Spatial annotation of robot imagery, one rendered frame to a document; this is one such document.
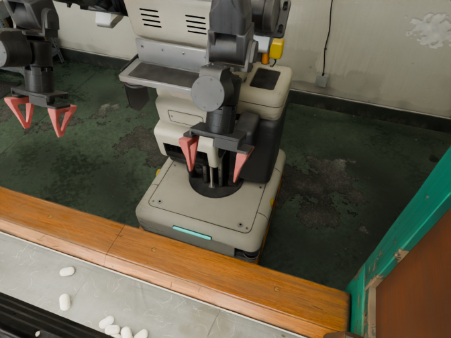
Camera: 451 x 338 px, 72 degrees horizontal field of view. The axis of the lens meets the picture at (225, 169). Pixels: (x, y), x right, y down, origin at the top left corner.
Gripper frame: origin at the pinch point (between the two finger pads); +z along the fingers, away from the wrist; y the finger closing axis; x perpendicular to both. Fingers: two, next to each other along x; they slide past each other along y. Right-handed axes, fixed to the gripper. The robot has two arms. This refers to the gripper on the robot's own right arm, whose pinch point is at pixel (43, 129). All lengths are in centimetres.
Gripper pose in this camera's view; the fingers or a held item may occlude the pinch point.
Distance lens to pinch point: 86.2
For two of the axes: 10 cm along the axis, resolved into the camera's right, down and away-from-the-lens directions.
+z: -1.4, 9.2, 3.7
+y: 9.5, 2.4, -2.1
